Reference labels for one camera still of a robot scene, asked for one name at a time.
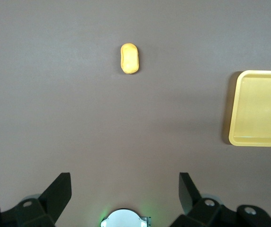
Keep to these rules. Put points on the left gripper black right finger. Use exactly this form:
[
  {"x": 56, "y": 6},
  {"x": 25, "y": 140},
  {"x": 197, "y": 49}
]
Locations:
[{"x": 192, "y": 203}]

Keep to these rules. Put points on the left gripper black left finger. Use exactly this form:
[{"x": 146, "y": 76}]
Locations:
[{"x": 52, "y": 198}]

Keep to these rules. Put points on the yellow potato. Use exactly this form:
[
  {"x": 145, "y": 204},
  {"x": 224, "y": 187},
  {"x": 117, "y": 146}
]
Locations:
[{"x": 130, "y": 59}]

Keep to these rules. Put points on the yellow plastic tray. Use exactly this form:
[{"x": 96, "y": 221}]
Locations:
[{"x": 261, "y": 108}]

